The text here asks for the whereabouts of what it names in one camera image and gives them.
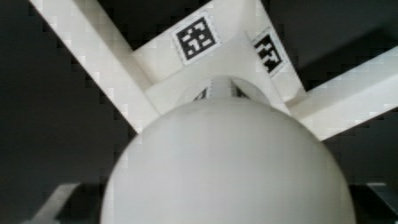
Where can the white U-shaped fence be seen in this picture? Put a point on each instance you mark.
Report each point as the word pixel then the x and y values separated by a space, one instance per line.
pixel 335 107

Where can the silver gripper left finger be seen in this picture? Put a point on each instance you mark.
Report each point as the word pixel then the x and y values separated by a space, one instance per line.
pixel 51 209

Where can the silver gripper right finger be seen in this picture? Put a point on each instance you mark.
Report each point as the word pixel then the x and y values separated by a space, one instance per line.
pixel 388 197

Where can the white lamp bulb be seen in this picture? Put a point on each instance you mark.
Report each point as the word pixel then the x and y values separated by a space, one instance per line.
pixel 227 166

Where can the white lamp base block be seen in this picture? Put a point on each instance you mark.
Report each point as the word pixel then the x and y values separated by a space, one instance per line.
pixel 220 44

